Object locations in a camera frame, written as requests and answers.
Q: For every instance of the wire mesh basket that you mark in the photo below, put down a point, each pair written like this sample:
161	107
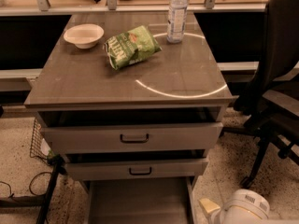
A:
39	148

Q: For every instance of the clear plastic water bottle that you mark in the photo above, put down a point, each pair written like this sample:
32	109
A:
177	13

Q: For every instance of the green chip bag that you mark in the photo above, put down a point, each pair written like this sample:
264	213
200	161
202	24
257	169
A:
131	47

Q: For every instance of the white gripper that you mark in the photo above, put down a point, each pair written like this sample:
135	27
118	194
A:
234	213

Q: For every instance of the black office chair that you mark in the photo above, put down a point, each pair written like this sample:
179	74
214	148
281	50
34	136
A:
273	108

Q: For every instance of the grey drawer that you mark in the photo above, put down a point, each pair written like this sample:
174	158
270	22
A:
141	201
130	165
131	130

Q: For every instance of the white bowl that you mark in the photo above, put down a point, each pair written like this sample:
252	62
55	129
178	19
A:
84	36

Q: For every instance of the black stand leg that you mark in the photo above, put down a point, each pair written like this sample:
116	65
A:
43	200

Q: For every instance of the grey drawer cabinet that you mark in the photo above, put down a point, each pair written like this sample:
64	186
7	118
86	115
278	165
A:
180	75

